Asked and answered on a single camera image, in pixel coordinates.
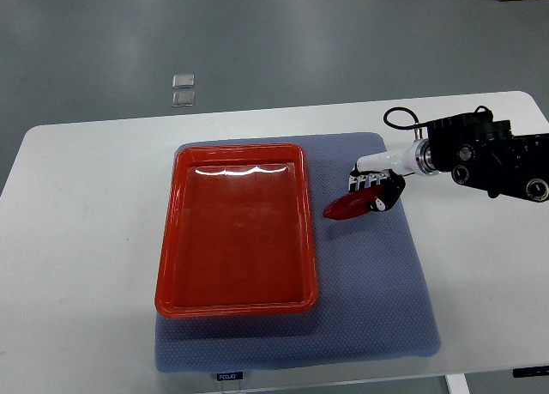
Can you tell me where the black table label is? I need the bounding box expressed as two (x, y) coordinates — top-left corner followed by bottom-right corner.
(512, 366), (549, 379)

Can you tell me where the red plastic tray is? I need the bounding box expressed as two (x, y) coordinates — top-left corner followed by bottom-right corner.
(154, 143), (318, 319)

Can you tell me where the blue grey foam mat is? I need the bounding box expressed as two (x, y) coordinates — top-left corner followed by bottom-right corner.
(155, 132), (440, 373)

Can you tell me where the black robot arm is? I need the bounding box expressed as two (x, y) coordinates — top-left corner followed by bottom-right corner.
(383, 106), (548, 203)

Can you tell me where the white table leg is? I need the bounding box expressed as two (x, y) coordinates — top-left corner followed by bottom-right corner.
(445, 373), (470, 394)

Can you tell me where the red pepper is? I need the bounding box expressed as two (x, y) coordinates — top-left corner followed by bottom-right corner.
(323, 185), (383, 221)

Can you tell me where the black mat label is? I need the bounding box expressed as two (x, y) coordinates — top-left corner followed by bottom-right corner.
(216, 372), (244, 382)

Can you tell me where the upper floor socket plate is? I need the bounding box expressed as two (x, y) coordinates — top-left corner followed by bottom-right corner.
(172, 73), (195, 89)

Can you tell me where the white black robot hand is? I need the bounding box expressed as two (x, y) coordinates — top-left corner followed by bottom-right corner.
(348, 142), (425, 212)

